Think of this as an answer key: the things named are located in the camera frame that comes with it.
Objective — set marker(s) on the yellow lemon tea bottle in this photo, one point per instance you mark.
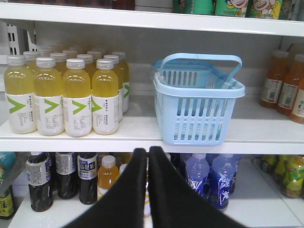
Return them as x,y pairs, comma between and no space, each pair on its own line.
294,176

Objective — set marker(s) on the orange juice bottle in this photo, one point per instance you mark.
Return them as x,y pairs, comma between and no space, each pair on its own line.
290,85
297,113
274,79

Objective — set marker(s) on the pale yellow drink bottle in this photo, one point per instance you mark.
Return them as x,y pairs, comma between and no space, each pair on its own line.
19,92
105,98
48,97
77,99

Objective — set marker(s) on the blue sports drink bottle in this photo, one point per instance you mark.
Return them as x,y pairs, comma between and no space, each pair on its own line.
197,170
222,171

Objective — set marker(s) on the light blue plastic basket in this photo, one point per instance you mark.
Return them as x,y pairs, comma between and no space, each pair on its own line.
195,96

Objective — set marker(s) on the yellow orange drink bottle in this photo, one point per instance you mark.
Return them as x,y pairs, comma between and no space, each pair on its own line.
107,175

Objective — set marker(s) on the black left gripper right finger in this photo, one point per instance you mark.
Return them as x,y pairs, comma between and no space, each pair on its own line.
174,204

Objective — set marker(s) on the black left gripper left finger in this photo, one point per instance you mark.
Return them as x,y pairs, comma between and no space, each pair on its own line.
123,205

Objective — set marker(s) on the dark tea bottle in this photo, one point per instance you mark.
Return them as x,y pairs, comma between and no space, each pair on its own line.
39,176
87,172

